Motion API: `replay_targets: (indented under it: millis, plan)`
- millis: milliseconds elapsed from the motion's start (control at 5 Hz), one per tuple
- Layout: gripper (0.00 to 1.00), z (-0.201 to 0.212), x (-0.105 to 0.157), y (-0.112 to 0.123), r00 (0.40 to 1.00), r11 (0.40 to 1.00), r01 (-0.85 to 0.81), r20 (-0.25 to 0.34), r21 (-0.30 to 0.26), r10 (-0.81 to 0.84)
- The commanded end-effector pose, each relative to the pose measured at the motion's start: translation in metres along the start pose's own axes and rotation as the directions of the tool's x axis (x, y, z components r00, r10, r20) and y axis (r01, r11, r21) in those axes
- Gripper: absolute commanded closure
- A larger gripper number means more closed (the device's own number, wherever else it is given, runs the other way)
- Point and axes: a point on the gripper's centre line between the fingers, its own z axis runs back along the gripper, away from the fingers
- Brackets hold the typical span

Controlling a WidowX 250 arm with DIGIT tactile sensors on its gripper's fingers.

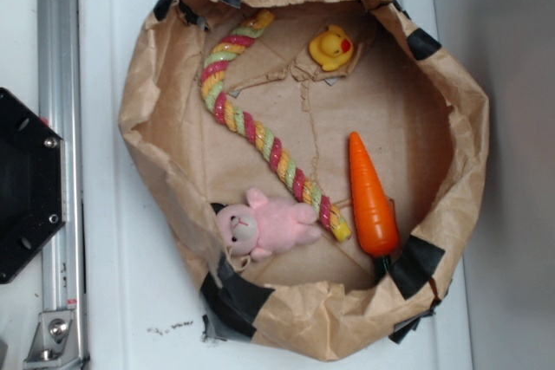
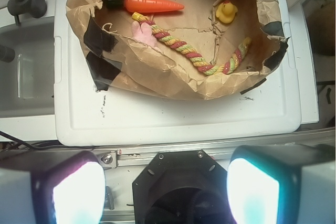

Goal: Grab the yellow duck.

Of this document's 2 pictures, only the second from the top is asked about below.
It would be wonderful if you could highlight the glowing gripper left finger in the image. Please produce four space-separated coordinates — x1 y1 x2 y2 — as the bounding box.
1 150 106 223

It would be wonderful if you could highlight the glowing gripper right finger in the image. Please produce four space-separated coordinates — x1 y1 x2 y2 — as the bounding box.
226 144 335 223

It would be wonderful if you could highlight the yellow rubber duck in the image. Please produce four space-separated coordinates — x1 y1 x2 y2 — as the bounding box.
215 0 238 24

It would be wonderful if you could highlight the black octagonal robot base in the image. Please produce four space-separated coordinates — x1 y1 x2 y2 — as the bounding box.
132 150 235 223

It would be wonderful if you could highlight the white plastic lid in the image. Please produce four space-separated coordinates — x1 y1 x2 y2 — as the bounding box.
54 0 301 146

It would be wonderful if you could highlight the white sink basin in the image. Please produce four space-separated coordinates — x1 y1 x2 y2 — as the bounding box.
1 17 55 118

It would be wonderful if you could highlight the brown paper bag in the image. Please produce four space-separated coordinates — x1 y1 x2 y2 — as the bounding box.
66 0 288 100

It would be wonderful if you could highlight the pink plush bunny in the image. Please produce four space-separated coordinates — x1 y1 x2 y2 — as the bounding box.
131 21 157 48

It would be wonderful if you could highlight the grey faucet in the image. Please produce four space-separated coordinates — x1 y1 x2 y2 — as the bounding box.
7 0 47 26

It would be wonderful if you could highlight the orange plastic carrot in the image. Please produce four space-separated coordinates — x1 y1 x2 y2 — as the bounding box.
104 0 185 13

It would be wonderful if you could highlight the multicoloured twisted rope toy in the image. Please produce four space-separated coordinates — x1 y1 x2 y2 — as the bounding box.
132 12 251 76

